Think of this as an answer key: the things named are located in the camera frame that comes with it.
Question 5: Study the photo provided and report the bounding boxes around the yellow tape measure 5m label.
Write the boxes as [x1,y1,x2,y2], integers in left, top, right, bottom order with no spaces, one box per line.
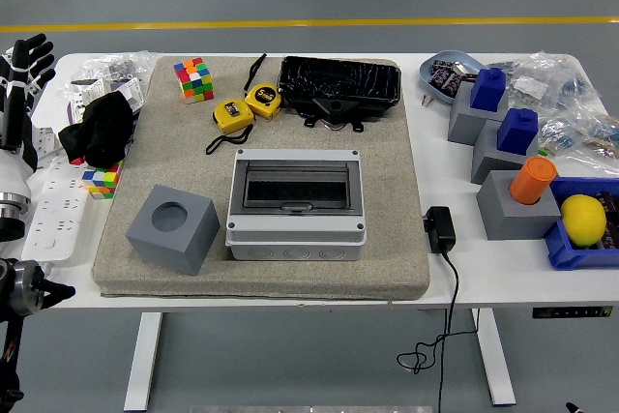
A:
[243,52,284,120]

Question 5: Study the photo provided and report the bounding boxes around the clear bag of white parts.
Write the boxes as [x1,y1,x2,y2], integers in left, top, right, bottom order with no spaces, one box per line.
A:
[510,69,552,105]

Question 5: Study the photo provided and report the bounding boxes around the clear bag of white boxes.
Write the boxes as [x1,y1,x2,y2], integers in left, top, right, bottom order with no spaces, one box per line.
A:
[58,76,147,125]

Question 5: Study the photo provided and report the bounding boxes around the black adapter cord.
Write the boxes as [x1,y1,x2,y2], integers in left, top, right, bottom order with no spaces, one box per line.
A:
[397,251,481,413]

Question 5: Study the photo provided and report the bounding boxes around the grey-brown mat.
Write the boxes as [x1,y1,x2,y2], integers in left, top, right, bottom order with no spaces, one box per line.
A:
[91,55,431,299]

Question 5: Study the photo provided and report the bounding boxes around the clear bag of blue parts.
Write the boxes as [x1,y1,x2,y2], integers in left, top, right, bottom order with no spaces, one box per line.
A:
[545,57,601,113]
[539,111,589,154]

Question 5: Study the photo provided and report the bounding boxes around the grey block with round hole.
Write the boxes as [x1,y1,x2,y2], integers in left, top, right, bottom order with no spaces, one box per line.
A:
[124,184,221,278]

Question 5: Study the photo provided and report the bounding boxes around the colourful puzzle cube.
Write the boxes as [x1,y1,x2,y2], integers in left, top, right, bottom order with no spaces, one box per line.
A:
[80,161,122,200]
[173,56,216,105]

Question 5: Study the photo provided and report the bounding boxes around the clear bag of brown parts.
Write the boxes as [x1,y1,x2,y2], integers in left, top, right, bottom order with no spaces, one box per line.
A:
[579,114,619,162]

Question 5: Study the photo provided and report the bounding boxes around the grey holder block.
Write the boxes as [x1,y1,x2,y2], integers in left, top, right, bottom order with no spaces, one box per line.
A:
[476,169,563,242]
[448,79,510,147]
[471,117,541,186]

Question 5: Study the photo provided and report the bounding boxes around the blue-grey bowl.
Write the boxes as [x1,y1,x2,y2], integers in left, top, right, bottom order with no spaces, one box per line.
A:
[419,49,489,105]

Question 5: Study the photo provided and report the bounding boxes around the black power adapter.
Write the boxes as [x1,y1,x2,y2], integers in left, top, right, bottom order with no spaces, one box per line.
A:
[423,205,457,254]

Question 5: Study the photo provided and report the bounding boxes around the blue square battery block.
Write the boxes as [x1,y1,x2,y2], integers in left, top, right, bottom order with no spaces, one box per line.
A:
[496,107,540,154]
[470,67,508,113]

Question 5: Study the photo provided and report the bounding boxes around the black cloth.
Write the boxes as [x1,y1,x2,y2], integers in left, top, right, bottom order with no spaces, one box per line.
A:
[57,92,137,167]

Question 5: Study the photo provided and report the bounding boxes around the dark printed packet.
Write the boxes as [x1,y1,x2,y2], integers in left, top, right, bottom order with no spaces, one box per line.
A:
[428,67,464,96]
[431,59,479,83]

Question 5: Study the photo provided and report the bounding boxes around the yellow tape measure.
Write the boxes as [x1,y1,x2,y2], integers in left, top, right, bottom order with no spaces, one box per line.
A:
[205,99,256,156]

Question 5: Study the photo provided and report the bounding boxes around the orange cylinder battery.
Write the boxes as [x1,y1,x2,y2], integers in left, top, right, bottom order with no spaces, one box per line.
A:
[509,156,559,205]

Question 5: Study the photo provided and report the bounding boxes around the white power strip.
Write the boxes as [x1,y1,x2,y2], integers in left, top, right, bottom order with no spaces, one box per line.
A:
[21,154,93,262]

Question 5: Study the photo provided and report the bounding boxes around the black table control panel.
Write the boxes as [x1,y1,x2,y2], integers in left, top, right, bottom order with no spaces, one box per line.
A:
[532,306,613,320]

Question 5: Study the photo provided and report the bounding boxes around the yellow lemon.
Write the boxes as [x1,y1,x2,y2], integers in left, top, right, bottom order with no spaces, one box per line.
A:
[560,193,607,248]

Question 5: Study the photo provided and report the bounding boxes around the white table leg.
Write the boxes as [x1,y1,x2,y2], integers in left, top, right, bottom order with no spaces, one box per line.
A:
[124,311,163,412]
[471,309,517,407]

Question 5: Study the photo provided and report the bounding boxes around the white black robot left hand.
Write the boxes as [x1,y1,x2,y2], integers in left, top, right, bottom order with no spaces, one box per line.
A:
[0,33,57,197]

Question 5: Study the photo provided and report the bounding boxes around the dark parts in bin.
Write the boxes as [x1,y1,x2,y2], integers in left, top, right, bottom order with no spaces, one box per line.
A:
[597,190,619,252]

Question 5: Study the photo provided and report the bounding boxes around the black plastic tray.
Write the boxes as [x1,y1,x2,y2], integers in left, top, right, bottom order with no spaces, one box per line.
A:
[278,55,403,123]

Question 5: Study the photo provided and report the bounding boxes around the blue plastic bin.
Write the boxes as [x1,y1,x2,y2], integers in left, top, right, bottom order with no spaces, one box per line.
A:
[542,176,619,272]

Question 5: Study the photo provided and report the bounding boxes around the clear bag of dark screws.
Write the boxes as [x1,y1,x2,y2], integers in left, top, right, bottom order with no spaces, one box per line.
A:
[80,50,152,84]

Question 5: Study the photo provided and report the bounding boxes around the grey electrical box with lid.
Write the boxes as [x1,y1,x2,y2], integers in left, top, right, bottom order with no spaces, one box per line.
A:
[224,147,368,262]

